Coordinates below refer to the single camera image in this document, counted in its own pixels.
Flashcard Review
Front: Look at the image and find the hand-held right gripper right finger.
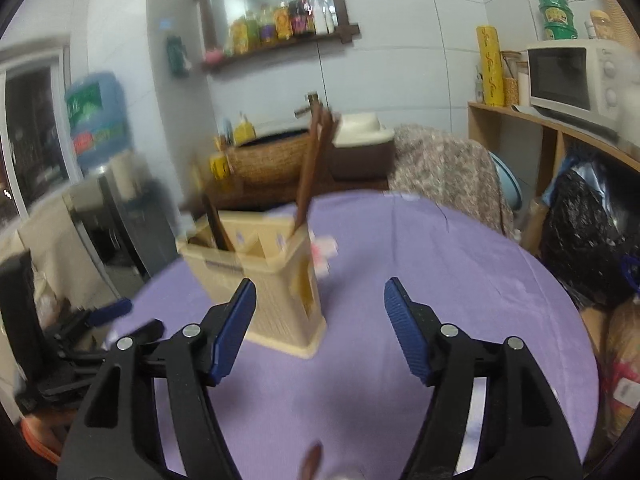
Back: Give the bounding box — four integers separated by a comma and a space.
383, 276, 585, 480

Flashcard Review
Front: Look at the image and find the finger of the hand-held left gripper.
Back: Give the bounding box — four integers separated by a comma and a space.
107, 319, 166, 350
65, 297, 133, 333

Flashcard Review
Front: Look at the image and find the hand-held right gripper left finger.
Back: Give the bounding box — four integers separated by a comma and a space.
56, 277, 258, 480

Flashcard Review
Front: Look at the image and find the cream plastic utensil holder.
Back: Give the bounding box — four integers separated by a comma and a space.
176, 209, 328, 360

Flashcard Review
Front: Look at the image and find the black chopstick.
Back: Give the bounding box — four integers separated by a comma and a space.
201, 194, 237, 253

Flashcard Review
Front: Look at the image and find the brown wooden chopstick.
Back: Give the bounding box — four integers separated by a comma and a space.
292, 101, 323, 233
300, 107, 335, 231

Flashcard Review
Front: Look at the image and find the dark wooden chair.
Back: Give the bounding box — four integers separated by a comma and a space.
0, 250, 47, 401

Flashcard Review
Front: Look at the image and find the grey water dispenser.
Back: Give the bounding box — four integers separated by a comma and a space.
65, 152, 181, 281

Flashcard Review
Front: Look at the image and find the purple floral tablecloth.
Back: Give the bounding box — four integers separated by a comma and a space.
107, 190, 601, 480

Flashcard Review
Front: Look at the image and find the beige cloth cover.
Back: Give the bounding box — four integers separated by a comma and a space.
0, 200, 108, 321

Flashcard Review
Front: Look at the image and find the dark wooden vanity table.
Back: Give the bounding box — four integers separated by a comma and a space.
200, 175, 391, 211

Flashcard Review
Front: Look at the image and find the floral cloth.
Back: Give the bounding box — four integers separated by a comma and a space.
387, 124, 516, 238

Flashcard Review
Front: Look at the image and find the yellow cup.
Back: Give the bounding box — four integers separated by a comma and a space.
209, 152, 232, 181

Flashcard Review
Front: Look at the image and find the wicker wash basin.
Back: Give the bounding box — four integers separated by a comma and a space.
225, 130, 326, 186

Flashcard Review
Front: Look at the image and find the white lidded brown bucket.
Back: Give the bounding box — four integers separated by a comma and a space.
330, 112, 397, 182

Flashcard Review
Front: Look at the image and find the light blue basin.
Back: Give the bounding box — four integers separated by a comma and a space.
487, 152, 523, 211

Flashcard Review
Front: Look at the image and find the blue water jug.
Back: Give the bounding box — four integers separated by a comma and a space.
65, 72, 128, 173

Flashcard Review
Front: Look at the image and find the dark framed window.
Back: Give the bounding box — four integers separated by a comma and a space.
0, 42, 83, 233

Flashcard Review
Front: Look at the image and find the wooden shelf unit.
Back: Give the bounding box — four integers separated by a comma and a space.
467, 100, 640, 261

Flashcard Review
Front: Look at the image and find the yellow soap bottle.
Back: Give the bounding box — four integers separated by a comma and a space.
232, 112, 257, 146

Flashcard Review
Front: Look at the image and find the black plastic bag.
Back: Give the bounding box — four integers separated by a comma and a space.
540, 157, 640, 306

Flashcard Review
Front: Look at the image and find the tan and red bag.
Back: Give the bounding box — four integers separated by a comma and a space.
580, 300, 640, 461

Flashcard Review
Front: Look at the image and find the brass faucet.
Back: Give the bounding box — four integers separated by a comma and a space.
294, 91, 321, 118

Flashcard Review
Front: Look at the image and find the tall yellow box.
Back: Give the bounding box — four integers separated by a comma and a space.
475, 25, 503, 107

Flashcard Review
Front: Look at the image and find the white microwave oven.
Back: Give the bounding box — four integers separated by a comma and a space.
520, 40, 640, 133

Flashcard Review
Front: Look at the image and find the row of bottles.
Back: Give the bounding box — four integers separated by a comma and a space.
227, 0, 337, 56

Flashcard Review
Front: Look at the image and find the stack of green bowls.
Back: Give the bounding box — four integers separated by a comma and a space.
534, 0, 578, 41

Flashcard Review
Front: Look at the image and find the yellow lidded jar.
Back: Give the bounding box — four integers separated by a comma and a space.
585, 10, 613, 41

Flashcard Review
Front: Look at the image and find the green wall packet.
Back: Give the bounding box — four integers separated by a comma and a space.
165, 32, 193, 78

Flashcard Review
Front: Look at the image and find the wooden wall shelf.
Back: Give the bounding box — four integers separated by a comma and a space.
200, 22, 361, 73

